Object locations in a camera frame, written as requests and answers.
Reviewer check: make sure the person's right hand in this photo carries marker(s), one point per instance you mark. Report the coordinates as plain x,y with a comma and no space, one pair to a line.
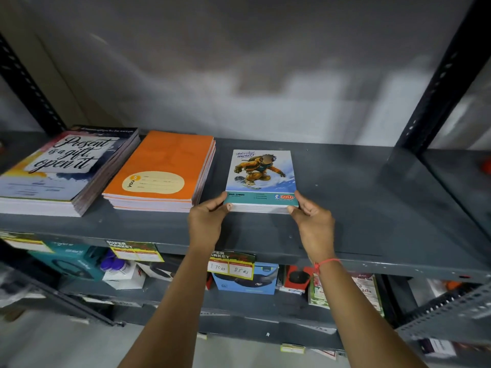
318,233

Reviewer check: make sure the person's left hand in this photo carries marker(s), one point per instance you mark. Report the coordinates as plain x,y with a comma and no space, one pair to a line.
207,226

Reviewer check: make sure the grey metal shelf rack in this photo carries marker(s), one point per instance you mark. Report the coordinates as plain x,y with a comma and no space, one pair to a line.
345,195

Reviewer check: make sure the monkey cover notebook stack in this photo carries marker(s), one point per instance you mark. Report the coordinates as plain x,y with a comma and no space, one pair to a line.
261,168
261,209

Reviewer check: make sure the orange notebook stack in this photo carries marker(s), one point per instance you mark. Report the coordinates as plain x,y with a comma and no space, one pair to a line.
161,157

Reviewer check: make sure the Present is a gift notebooks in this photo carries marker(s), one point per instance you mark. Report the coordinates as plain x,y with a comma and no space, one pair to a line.
57,180

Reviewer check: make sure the person's left forearm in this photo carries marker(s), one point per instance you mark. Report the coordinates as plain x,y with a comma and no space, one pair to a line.
172,314

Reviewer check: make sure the person's right forearm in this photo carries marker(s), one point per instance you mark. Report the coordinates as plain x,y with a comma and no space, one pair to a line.
360,321

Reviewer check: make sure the yellow green price tag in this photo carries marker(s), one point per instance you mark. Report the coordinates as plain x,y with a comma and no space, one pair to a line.
134,252
23,243
230,268

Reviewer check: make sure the red black box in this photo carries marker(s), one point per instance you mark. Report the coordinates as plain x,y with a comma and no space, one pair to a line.
297,277

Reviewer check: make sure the white black headphone box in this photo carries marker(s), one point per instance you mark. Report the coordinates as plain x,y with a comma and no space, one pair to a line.
161,270

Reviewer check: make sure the blue headphone box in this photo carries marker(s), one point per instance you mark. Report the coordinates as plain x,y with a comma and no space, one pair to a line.
261,281

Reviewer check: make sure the green white card pack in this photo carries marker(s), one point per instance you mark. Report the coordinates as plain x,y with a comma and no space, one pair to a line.
368,291

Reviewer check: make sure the white box with purple bulbs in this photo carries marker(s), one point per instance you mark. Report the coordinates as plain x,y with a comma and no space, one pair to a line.
126,279

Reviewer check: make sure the small yellow price tag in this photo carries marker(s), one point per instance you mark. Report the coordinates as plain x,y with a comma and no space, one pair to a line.
292,348

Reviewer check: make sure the teal headphone box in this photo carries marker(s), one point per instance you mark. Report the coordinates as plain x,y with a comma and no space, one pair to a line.
69,264

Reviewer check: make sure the white paper label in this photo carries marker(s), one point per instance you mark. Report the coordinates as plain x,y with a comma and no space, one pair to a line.
437,348

